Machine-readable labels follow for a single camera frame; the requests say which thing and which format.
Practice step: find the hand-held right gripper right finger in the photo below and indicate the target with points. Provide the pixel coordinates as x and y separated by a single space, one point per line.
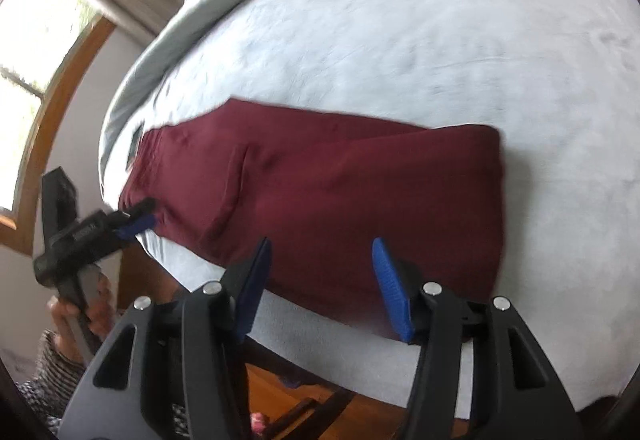
392 290

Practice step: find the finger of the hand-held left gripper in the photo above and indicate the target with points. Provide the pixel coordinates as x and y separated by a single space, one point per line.
135 226
137 209

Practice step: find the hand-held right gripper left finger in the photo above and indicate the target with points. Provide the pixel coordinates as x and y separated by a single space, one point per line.
255 280

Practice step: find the maroon pants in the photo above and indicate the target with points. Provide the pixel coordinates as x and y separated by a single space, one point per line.
325 195

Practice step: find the person's left forearm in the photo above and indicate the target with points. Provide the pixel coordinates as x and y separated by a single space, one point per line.
45 370

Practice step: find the person's left hand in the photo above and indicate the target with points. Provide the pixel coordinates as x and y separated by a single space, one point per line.
102 305

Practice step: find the bed with white sheet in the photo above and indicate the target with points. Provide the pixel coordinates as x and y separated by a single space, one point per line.
425 44

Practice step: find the window with wooden frame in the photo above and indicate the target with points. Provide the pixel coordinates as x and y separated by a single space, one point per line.
45 69

